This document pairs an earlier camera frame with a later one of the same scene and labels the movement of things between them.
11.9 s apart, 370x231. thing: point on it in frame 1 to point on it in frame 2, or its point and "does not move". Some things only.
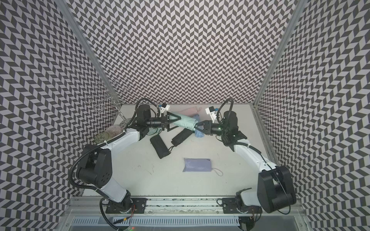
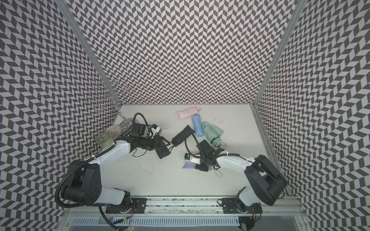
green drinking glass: x=101 y=137 does not move
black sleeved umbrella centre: x=181 y=136 does not move
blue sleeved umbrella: x=198 y=134 does not move
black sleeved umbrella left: x=160 y=146 does not move
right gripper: x=207 y=128 to x=205 y=168
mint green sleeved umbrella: x=185 y=121 to x=212 y=133
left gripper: x=165 y=120 to x=155 y=145
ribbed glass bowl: x=113 y=131 does not move
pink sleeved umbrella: x=192 y=111 does not move
